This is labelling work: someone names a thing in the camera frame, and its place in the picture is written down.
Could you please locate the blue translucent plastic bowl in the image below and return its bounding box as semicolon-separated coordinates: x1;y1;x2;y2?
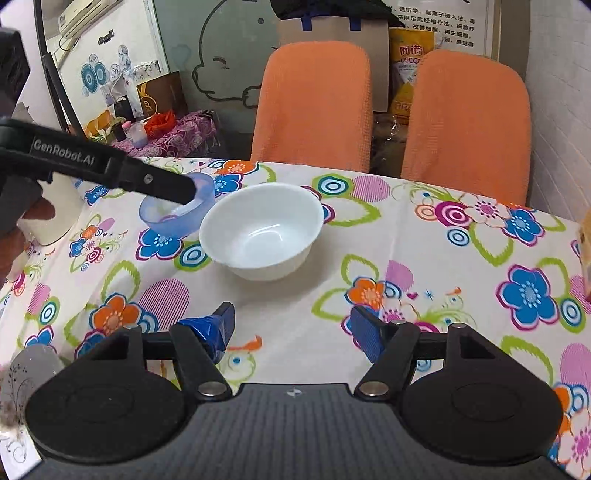
138;173;215;238

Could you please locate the white ceramic bowl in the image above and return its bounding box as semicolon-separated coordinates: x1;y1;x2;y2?
199;183;325;282

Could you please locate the white plate with black floral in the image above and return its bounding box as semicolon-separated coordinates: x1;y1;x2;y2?
1;344;63;479

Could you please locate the person's left hand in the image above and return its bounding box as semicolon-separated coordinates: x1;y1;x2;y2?
0;198;55;283

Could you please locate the floral tablecloth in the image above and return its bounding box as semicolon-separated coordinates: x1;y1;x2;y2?
1;158;590;479

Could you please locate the red object on side table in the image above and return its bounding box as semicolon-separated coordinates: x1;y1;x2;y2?
143;110;176;139

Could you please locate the brown gift bag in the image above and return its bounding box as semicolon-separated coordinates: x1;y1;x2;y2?
136;72;188;118

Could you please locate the frosted glass cat panel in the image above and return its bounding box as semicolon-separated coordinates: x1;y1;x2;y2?
154;0;280;134

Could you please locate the red cracker box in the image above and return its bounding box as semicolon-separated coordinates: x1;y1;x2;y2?
578;214;591;301

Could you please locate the right orange chair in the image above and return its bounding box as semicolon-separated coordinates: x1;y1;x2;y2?
401;50;532;205

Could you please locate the orange chair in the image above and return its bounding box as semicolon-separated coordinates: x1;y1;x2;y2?
250;41;373;172
401;50;532;205

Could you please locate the left orange chair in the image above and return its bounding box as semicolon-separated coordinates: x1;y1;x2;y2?
250;41;373;172

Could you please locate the yellow snack bag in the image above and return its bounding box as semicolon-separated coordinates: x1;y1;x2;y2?
389;27;436;124

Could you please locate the brown paper bag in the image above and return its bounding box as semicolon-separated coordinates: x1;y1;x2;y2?
276;15;392;113

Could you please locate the white poster board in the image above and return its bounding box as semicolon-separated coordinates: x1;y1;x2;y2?
386;0;498;58

